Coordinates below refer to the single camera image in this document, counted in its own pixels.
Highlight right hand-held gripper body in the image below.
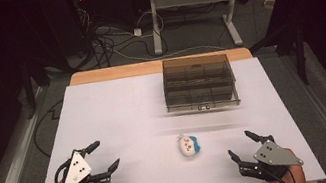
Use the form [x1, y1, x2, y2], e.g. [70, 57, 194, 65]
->
[234, 130, 307, 183]

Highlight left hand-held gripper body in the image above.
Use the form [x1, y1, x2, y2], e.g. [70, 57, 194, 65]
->
[55, 143, 114, 183]

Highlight white and blue plush toy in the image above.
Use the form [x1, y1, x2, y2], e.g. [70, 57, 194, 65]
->
[176, 131, 204, 160]

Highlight dark transparent drawer box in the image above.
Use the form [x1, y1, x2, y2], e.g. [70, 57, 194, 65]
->
[158, 47, 242, 118]

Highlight person's right hand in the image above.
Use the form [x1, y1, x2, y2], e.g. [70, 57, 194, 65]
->
[264, 145, 308, 183]

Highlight black metal stand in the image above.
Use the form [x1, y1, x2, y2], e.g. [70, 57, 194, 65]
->
[244, 17, 315, 95]
[17, 55, 58, 120]

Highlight grey power strip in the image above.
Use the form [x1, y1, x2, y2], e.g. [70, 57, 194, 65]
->
[94, 24, 112, 37]

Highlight white power adapter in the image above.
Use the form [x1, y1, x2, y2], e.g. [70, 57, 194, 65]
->
[133, 27, 144, 38]

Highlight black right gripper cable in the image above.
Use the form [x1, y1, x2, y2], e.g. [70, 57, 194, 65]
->
[259, 159, 297, 183]

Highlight black floor cable loop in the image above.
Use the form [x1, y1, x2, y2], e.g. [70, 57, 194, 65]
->
[26, 98, 74, 161]

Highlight tangle of black cables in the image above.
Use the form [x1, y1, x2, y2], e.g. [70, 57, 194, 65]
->
[69, 0, 159, 73]

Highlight long white floor cable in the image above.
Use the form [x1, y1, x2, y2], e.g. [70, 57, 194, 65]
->
[106, 25, 227, 71]

